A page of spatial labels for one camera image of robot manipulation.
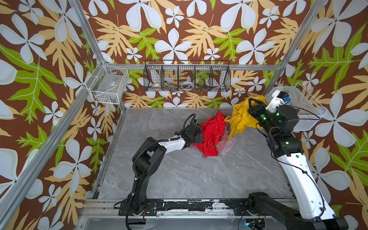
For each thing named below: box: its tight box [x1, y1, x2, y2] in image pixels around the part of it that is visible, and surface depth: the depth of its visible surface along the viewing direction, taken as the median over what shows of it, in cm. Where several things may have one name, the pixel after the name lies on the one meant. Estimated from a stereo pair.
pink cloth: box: [218, 130, 237, 157], surface depth 89 cm
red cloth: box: [194, 110, 228, 157], surface depth 89 cm
